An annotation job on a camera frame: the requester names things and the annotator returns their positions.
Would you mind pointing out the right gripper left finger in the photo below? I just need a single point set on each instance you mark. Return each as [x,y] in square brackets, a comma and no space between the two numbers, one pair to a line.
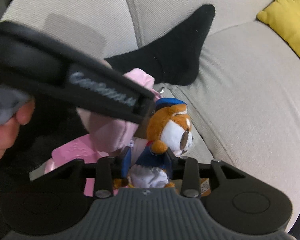
[102,178]

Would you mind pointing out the left leg black sock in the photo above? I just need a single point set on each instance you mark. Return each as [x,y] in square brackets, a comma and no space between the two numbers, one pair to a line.
[173,58]

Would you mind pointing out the yellow cushion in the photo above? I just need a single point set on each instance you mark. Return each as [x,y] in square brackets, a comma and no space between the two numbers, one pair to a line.
[283,16]

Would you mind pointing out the left hand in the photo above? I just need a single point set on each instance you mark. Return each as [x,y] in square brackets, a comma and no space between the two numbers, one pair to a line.
[9,131]

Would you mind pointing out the pink leather card holder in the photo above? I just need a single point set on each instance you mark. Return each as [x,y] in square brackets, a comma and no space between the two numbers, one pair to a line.
[60,175]

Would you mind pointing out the fox plush toy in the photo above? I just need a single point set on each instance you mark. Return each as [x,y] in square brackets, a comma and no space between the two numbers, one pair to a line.
[169,128]

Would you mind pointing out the beige sofa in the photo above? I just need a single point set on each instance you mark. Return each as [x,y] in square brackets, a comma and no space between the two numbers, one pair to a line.
[245,102]

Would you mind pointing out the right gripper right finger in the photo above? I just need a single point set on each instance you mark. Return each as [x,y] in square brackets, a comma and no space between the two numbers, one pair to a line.
[190,172]

